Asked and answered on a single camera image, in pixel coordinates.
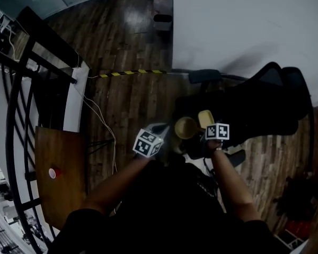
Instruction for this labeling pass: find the white floor cable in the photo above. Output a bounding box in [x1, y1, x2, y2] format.
[78, 53, 119, 175]

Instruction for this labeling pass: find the beige rectangular plastic tray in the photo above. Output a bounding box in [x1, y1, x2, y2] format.
[197, 110, 216, 130]

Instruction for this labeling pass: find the red box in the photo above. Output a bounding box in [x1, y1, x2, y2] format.
[284, 219, 313, 240]

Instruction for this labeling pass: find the yellow-black floor tape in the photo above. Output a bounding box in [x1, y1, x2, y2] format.
[97, 69, 168, 79]

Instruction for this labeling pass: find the beige plastic bowl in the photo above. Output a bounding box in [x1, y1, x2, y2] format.
[174, 116, 199, 141]

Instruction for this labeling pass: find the black metal stair railing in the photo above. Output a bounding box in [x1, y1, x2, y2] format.
[0, 6, 93, 254]

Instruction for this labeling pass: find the white waste bin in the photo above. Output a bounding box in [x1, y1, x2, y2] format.
[153, 14, 173, 32]

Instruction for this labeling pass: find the black mesh office chair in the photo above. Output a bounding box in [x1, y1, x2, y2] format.
[173, 61, 316, 169]

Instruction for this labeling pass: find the person's left forearm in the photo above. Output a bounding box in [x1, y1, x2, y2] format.
[82, 155, 152, 218]

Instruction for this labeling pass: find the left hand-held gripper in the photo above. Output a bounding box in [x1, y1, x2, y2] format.
[132, 122, 173, 159]

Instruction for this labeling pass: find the red cup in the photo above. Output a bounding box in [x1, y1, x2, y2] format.
[48, 167, 63, 179]

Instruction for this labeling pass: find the person's dark t-shirt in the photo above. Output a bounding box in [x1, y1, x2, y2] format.
[46, 156, 291, 254]

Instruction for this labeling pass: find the white jug red label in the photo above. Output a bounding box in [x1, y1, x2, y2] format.
[155, 0, 174, 15]

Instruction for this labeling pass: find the person's right forearm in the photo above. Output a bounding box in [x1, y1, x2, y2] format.
[210, 147, 262, 223]

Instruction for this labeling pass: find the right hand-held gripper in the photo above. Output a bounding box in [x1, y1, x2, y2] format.
[200, 123, 231, 149]

